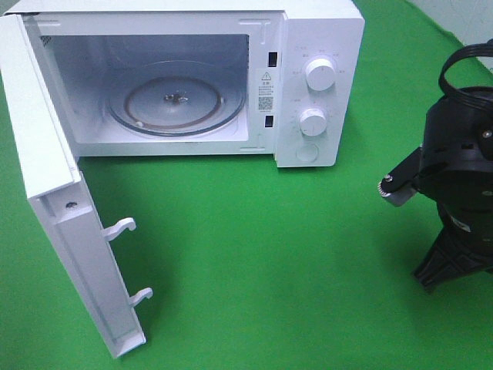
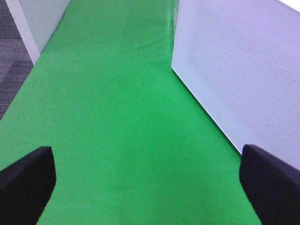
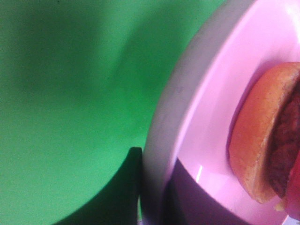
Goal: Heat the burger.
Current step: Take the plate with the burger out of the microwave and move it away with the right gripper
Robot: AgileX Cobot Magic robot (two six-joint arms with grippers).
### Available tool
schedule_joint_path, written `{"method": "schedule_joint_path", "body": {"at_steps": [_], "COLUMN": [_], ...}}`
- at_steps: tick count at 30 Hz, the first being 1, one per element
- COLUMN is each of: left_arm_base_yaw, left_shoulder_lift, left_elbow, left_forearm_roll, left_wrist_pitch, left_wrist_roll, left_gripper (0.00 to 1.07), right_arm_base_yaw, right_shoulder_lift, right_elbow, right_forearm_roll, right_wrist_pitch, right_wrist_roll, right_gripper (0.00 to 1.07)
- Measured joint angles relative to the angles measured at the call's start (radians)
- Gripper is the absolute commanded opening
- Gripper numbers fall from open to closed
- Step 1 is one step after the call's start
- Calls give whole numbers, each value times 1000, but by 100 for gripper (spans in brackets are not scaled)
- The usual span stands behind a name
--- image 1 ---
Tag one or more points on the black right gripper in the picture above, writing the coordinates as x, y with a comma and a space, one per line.
467, 222

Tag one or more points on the round white door button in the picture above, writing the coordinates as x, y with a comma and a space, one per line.
307, 153

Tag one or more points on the white microwave knob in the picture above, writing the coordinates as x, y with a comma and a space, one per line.
320, 74
313, 122

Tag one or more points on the white microwave door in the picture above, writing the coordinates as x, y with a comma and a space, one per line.
60, 198

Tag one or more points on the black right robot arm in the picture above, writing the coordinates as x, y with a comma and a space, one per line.
456, 173

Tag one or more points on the green table cloth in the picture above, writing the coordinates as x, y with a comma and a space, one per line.
256, 267

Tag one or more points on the white microwave oven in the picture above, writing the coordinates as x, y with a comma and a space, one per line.
82, 46

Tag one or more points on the glass microwave turntable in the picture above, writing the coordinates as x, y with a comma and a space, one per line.
177, 98

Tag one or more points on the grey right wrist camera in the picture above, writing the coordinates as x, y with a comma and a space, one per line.
399, 185

